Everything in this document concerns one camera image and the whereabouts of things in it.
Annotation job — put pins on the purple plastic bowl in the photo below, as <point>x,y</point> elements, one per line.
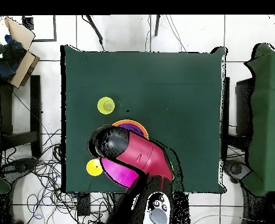
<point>132,127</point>

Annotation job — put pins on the pale yellow plastic cup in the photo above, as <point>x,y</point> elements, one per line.
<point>106,105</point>

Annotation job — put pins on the pink plastic bowl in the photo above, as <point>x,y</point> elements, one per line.
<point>118,172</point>

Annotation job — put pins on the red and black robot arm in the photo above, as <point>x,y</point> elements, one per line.
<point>141,154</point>

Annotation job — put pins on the dark green tablecloth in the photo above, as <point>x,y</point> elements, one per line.
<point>151,81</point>

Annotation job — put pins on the orange-yellow plastic cup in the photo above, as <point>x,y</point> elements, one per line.
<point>92,168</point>

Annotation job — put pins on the black power adapter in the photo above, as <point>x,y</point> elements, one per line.
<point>84,205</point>

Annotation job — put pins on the black tripod leg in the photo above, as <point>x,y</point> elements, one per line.
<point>95,29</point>
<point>157,25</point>

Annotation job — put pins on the black chair base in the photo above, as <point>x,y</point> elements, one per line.
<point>236,169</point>
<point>20,166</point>

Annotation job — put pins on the dark blue cloth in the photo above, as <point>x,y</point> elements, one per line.
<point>10,60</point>

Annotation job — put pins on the cardboard box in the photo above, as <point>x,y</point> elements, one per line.
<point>20,32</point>

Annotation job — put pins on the black stool frame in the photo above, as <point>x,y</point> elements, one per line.
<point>35,105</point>

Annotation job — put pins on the black metal frame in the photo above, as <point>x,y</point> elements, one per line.
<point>28,23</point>

